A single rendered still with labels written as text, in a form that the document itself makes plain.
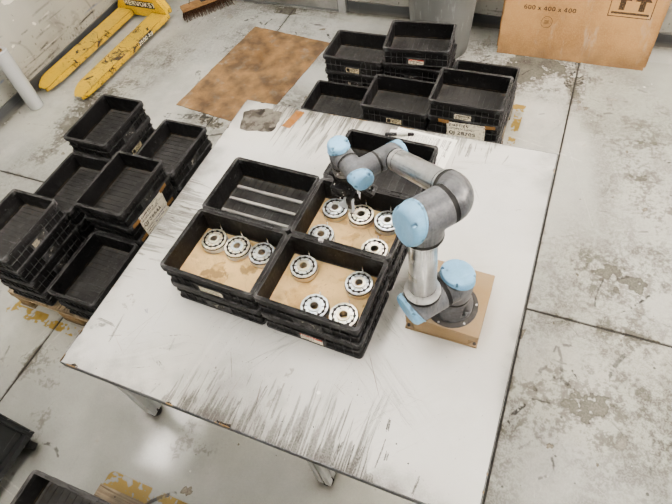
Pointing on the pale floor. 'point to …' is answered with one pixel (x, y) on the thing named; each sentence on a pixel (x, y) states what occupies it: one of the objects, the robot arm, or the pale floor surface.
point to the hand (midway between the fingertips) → (356, 205)
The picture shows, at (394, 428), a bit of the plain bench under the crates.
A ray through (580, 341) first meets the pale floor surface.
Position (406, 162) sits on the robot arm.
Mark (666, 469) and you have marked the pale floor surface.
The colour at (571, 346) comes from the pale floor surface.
